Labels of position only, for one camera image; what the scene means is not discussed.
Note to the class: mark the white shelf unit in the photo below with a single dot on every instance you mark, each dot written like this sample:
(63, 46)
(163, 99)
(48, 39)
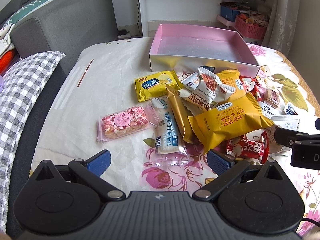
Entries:
(195, 12)

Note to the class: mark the golden long snack packet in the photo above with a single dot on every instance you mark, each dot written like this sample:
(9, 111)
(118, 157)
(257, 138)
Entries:
(181, 116)

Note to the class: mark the brown wafer packet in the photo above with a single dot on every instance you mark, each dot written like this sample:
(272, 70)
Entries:
(271, 97)

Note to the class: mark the grey checked pillow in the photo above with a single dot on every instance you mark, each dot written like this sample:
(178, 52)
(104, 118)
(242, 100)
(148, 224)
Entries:
(23, 83)

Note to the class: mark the grey sofa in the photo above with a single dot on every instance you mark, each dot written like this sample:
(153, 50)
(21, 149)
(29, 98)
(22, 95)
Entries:
(68, 26)

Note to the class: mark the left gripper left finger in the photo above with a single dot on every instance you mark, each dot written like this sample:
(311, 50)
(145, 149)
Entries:
(88, 172)

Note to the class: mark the floral table cloth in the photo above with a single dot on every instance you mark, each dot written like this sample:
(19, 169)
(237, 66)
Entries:
(102, 82)

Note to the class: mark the blue white small packet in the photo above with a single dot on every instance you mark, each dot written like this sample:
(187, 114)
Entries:
(289, 109)

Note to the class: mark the lace curtain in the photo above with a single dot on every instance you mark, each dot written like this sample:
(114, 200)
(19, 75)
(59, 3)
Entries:
(282, 24)

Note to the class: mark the red candy packet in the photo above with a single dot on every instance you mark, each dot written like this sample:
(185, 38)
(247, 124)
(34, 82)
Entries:
(253, 145)

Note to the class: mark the blue white bread packet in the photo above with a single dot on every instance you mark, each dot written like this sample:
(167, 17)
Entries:
(168, 139)

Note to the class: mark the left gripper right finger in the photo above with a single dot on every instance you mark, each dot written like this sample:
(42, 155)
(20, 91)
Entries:
(229, 172)

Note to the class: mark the red white snack packet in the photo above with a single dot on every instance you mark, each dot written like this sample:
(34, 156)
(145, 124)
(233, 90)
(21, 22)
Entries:
(250, 85)

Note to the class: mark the pink nougat snack packet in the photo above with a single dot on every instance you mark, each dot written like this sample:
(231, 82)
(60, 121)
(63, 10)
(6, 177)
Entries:
(120, 124)

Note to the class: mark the teal cushion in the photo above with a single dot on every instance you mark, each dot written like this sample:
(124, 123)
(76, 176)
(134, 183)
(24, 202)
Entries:
(25, 11)

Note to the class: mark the yellow biscuit packet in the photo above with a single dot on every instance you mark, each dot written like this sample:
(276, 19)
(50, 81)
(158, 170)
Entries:
(154, 85)

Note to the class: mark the pink plastic basket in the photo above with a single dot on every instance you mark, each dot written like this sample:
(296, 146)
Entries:
(249, 30)

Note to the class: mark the orange yellow snack packet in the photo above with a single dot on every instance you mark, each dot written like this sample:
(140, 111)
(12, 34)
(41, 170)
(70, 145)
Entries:
(231, 77)

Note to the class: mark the white nut snack packet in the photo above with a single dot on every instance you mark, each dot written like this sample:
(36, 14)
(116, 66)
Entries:
(211, 88)

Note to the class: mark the pink cardboard box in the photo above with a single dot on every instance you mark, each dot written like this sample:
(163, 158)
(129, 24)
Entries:
(184, 48)

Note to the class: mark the large yellow sandwich cake packet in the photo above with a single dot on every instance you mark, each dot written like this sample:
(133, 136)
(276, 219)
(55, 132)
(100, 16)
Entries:
(228, 121)

